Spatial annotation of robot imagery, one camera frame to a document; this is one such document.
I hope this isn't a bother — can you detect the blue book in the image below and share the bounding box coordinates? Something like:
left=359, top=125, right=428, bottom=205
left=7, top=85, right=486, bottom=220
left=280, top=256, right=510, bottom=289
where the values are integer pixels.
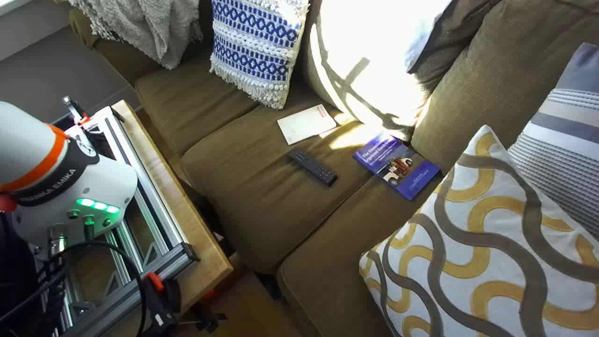
left=351, top=130, right=443, bottom=201

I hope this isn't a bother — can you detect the black remote control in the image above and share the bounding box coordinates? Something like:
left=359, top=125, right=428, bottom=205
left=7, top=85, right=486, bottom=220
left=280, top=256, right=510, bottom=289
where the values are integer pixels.
left=286, top=145, right=338, bottom=186

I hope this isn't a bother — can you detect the brown sofa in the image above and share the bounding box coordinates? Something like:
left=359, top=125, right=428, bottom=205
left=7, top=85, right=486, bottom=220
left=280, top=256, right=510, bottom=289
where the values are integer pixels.
left=67, top=0, right=599, bottom=337

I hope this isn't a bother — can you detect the white paper card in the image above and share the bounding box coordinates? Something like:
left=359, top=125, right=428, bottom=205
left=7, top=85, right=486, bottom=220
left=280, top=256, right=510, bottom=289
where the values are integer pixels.
left=274, top=102, right=340, bottom=147

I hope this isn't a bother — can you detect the blue white patterned pillow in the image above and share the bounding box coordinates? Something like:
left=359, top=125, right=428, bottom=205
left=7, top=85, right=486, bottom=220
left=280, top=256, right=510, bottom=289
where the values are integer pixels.
left=207, top=0, right=312, bottom=110

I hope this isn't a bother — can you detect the plain white pillow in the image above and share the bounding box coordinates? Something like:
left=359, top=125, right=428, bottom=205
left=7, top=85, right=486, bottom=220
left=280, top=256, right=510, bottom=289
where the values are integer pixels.
left=402, top=0, right=454, bottom=72

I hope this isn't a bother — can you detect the black orange clamp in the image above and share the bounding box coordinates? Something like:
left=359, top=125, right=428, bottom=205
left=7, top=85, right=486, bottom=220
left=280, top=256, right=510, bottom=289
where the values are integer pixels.
left=138, top=269, right=229, bottom=337

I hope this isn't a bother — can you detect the white knitted blanket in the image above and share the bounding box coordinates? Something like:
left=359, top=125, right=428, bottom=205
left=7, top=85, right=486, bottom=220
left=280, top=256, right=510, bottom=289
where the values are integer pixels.
left=65, top=0, right=201, bottom=70

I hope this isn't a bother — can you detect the yellow grey wave pillow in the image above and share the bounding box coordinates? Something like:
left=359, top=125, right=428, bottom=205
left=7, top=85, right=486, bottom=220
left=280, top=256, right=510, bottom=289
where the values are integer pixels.
left=357, top=123, right=599, bottom=337

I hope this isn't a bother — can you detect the grey striped pillow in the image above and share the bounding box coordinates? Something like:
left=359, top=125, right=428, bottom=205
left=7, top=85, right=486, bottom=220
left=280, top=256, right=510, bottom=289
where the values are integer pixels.
left=505, top=40, right=599, bottom=241

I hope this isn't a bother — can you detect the black base cable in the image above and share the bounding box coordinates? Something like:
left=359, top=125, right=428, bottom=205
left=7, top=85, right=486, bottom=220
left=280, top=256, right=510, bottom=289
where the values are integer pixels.
left=0, top=239, right=149, bottom=337

